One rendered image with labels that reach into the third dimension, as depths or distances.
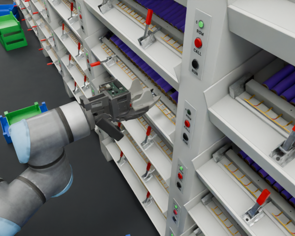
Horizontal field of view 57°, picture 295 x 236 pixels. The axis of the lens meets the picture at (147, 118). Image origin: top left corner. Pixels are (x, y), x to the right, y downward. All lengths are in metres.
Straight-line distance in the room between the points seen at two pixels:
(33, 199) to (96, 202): 0.84
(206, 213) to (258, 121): 0.40
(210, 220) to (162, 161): 0.25
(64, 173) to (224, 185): 0.39
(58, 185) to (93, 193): 0.82
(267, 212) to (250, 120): 0.21
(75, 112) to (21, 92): 1.70
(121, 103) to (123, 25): 0.26
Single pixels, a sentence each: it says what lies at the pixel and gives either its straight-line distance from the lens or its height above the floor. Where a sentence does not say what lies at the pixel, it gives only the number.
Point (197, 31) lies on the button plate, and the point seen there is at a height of 1.06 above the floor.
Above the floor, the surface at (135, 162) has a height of 0.34.
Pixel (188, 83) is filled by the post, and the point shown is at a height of 0.94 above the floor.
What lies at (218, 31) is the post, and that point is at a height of 1.08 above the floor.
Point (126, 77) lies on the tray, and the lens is 0.96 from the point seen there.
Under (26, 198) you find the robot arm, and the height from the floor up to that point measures 0.74.
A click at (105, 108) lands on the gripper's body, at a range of 0.68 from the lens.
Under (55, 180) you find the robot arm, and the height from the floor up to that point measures 0.72.
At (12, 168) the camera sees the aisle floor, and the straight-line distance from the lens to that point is 1.77.
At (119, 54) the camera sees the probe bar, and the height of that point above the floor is 0.77.
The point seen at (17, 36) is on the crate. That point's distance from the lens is 2.94.
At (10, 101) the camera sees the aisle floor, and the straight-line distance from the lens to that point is 2.27.
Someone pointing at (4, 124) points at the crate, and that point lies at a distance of 2.06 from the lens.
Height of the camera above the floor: 1.27
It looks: 42 degrees down
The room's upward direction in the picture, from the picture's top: straight up
